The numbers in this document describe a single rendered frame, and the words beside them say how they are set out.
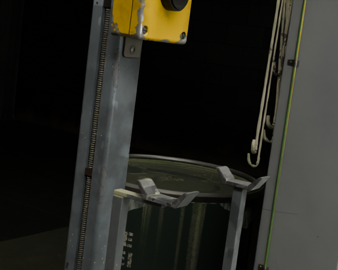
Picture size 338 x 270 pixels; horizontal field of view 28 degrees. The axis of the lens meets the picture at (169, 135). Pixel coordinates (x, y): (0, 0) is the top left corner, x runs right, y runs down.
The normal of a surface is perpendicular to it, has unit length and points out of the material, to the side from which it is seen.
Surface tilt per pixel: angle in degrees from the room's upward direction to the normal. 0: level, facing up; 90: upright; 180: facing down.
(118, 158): 90
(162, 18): 90
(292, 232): 90
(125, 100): 90
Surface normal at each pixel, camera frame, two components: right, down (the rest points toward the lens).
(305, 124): -0.56, 0.04
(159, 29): 0.82, 0.18
